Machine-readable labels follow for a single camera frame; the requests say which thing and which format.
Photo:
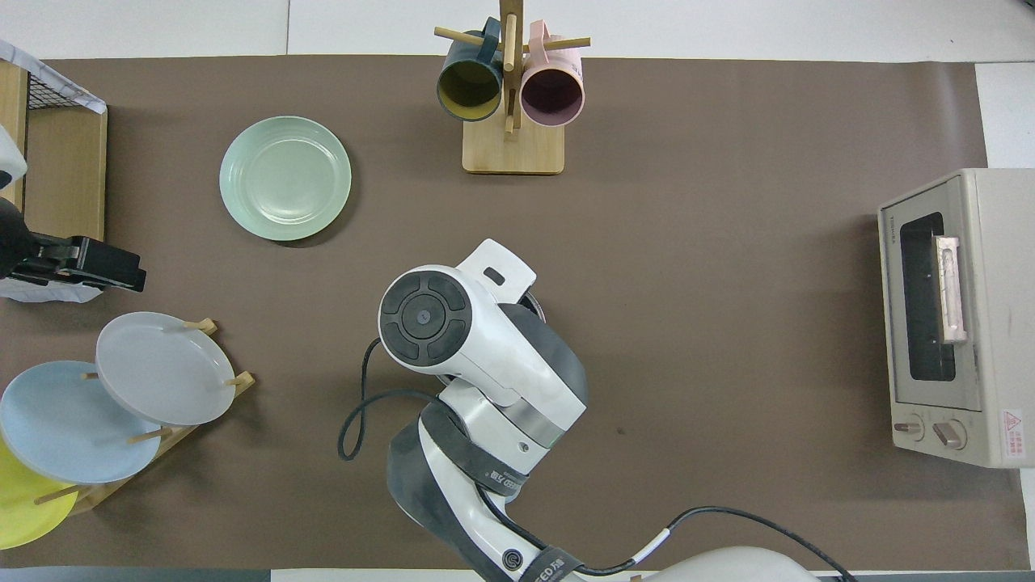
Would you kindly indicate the green plate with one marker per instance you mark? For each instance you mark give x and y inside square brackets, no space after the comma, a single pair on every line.
[285,178]

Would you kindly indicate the dark blue saucepan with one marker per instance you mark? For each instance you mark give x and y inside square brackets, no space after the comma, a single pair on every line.
[537,309]

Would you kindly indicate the wooden plate rack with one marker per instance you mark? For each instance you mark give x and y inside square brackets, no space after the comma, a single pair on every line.
[174,439]

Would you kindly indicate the grey plate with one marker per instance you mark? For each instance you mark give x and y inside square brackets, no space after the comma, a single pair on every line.
[166,368]

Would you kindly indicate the light blue plate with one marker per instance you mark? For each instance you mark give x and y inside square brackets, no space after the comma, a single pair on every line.
[65,428]

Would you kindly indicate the yellow plate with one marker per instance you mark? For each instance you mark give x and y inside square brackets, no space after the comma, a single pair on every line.
[24,509]

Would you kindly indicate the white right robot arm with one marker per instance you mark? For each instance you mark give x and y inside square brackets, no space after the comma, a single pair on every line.
[493,356]

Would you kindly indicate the pink mug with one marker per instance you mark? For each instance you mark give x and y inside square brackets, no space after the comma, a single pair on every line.
[552,93]

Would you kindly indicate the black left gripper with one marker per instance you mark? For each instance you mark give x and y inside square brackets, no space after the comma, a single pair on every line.
[14,242]

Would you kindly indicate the wooden mug tree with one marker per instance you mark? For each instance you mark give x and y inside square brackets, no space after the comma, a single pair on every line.
[513,149]

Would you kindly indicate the beige toaster oven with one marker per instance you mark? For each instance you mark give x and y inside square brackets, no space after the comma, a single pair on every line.
[994,307]

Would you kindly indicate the brown table mat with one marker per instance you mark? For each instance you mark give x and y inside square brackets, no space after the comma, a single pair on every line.
[728,242]

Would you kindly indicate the dark teal mug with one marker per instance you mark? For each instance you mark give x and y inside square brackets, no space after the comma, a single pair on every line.
[469,85]

